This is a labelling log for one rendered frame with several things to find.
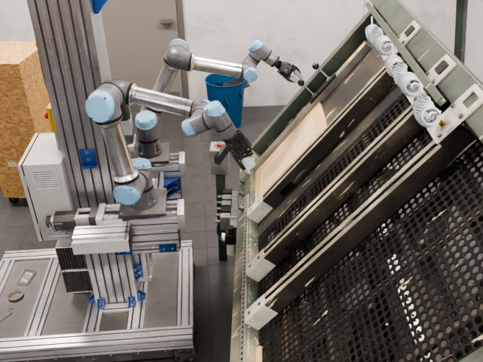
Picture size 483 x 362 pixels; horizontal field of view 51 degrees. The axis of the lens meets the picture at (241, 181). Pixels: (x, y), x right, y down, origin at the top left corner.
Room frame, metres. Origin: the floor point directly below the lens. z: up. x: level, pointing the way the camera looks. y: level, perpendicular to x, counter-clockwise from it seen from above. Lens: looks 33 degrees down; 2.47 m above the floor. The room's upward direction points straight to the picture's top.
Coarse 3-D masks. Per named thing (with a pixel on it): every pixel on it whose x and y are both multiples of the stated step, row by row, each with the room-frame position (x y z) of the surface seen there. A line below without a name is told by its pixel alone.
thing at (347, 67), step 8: (368, 48) 2.54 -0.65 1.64; (360, 56) 2.54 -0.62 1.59; (344, 64) 2.57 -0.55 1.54; (352, 64) 2.54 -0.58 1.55; (336, 72) 2.58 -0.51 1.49; (344, 72) 2.54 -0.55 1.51; (336, 80) 2.54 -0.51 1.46; (328, 88) 2.54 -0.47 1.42; (320, 96) 2.54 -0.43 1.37; (312, 104) 2.54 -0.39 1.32; (304, 112) 2.54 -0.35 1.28; (296, 120) 2.55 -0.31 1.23; (288, 128) 2.56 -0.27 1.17; (280, 136) 2.56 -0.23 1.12; (272, 144) 2.57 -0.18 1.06; (264, 152) 2.59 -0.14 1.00; (264, 160) 2.55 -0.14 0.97; (256, 168) 2.55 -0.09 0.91
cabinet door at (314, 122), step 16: (320, 112) 2.42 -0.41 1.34; (304, 128) 2.44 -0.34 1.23; (320, 128) 2.27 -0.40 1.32; (288, 144) 2.45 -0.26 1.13; (304, 144) 2.28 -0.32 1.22; (272, 160) 2.47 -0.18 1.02; (288, 160) 2.30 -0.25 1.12; (256, 176) 2.48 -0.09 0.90; (272, 176) 2.31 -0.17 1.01; (256, 192) 2.31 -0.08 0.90
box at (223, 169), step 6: (210, 150) 2.74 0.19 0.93; (216, 150) 2.74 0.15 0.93; (210, 156) 2.74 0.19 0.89; (228, 156) 2.74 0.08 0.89; (210, 162) 2.74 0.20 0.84; (222, 162) 2.74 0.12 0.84; (228, 162) 2.74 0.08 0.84; (210, 168) 2.75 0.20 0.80; (216, 168) 2.74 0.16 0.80; (222, 168) 2.74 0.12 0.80; (228, 168) 2.74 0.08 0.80; (216, 174) 2.74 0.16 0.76; (222, 174) 2.74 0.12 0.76; (228, 174) 2.74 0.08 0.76
